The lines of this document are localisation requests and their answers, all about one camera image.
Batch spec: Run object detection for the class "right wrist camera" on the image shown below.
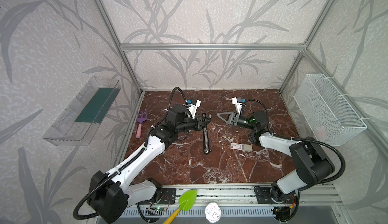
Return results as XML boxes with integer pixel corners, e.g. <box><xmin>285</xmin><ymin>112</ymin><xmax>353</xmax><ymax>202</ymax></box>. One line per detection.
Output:
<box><xmin>231</xmin><ymin>97</ymin><xmax>246</xmax><ymax>115</ymax></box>

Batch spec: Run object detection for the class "black stapler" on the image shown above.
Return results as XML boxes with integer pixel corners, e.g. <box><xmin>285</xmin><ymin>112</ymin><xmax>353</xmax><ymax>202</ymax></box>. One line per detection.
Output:
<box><xmin>203</xmin><ymin>126</ymin><xmax>210</xmax><ymax>155</ymax></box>

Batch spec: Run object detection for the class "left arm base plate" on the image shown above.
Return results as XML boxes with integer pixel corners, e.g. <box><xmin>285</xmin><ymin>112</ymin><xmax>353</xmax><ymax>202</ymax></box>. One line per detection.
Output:
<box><xmin>151</xmin><ymin>188</ymin><xmax>176</xmax><ymax>204</ymax></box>

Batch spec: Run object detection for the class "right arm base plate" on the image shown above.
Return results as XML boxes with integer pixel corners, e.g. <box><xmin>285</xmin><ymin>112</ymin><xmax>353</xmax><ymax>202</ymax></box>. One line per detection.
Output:
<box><xmin>253</xmin><ymin>186</ymin><xmax>297</xmax><ymax>204</ymax></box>

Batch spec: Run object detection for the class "clear plastic wall tray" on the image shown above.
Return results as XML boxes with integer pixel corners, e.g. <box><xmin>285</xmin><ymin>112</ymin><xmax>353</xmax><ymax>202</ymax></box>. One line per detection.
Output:
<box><xmin>43</xmin><ymin>76</ymin><xmax>121</xmax><ymax>146</ymax></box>

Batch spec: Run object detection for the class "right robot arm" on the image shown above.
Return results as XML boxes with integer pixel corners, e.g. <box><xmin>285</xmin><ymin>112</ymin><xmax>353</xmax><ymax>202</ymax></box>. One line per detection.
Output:
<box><xmin>217</xmin><ymin>97</ymin><xmax>346</xmax><ymax>203</ymax></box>

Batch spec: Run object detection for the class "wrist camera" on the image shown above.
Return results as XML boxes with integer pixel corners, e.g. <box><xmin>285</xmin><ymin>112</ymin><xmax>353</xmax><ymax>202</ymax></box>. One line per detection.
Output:
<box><xmin>185</xmin><ymin>99</ymin><xmax>201</xmax><ymax>119</ymax></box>
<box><xmin>231</xmin><ymin>97</ymin><xmax>246</xmax><ymax>115</ymax></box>

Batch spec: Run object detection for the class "aluminium front rail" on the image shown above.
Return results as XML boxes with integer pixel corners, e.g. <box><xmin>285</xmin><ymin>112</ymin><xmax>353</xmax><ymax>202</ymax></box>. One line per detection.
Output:
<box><xmin>152</xmin><ymin>183</ymin><xmax>343</xmax><ymax>209</ymax></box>

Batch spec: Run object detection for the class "white wire mesh basket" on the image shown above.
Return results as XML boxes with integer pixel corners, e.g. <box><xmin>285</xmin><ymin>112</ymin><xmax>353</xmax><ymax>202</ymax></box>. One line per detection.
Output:
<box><xmin>294</xmin><ymin>74</ymin><xmax>367</xmax><ymax>146</ymax></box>

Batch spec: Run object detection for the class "green plastic toy shovel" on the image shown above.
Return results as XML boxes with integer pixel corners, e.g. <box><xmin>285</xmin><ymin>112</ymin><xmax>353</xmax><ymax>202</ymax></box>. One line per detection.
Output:
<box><xmin>163</xmin><ymin>189</ymin><xmax>197</xmax><ymax>224</ymax></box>

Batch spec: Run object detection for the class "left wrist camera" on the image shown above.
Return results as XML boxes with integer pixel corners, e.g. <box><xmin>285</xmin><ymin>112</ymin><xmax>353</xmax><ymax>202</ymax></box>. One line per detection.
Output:
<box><xmin>185</xmin><ymin>99</ymin><xmax>201</xmax><ymax>119</ymax></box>

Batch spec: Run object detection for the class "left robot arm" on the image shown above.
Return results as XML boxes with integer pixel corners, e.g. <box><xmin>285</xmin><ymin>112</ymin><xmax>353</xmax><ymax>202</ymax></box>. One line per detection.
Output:
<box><xmin>73</xmin><ymin>87</ymin><xmax>211</xmax><ymax>224</ymax></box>

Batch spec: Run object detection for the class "purple pink toy rake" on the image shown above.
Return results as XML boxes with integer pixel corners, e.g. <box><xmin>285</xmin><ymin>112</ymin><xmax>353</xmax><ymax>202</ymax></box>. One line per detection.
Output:
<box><xmin>136</xmin><ymin>110</ymin><xmax>148</xmax><ymax>139</ymax></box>

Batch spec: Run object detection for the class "crumpled white paper cup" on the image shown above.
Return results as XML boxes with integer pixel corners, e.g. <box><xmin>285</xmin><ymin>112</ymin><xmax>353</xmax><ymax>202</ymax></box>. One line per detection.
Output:
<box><xmin>205</xmin><ymin>202</ymin><xmax>222</xmax><ymax>224</ymax></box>

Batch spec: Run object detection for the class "white red staple box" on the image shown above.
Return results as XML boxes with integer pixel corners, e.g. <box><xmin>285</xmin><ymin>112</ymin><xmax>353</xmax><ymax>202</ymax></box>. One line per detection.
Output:
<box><xmin>230</xmin><ymin>143</ymin><xmax>253</xmax><ymax>152</ymax></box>

